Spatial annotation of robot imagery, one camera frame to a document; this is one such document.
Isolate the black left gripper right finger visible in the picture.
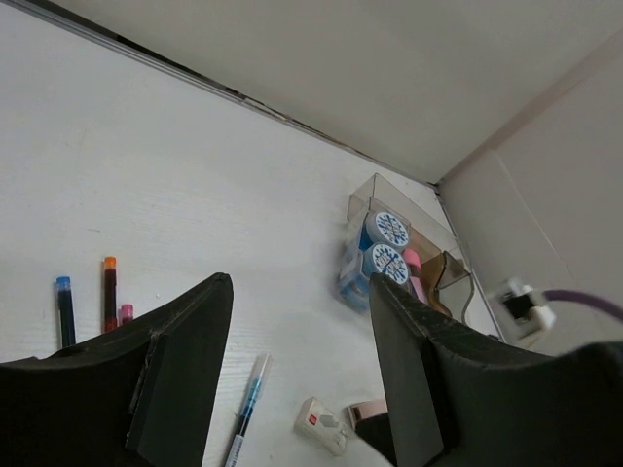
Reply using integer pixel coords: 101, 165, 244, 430
370, 274, 622, 466

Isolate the pink white small box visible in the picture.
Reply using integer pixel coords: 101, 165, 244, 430
345, 398, 387, 430

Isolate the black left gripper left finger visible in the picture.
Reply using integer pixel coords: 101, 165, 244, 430
1, 272, 234, 466

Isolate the pink capped pen refill tube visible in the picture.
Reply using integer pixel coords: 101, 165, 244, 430
402, 248, 427, 305

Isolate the white eraser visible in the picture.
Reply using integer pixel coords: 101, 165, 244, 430
294, 397, 348, 457

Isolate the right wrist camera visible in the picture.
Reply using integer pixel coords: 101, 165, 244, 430
493, 278, 557, 349

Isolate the red ink refill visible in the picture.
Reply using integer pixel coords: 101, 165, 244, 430
102, 256, 118, 333

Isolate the metal rail at back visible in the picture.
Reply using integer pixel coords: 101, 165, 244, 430
6, 1, 439, 191

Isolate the clear plastic organizer box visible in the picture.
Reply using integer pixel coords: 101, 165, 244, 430
337, 174, 475, 323

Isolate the blue ink refill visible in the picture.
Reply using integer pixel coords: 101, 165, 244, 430
55, 276, 76, 348

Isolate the blue ballpoint pen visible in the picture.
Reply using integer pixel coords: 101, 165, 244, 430
224, 353, 273, 467

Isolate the blue round tape tin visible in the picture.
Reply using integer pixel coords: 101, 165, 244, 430
359, 211, 409, 253
362, 243, 410, 286

